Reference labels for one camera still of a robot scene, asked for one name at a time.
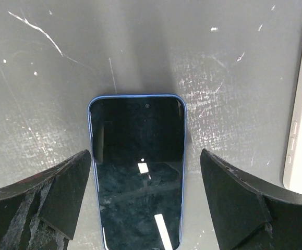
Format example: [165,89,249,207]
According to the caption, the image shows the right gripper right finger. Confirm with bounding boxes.
[200,149,302,249]

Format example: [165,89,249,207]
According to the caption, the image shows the dark blue phone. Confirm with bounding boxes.
[88,94,186,249]

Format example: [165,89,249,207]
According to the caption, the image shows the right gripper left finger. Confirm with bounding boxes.
[0,149,91,249]

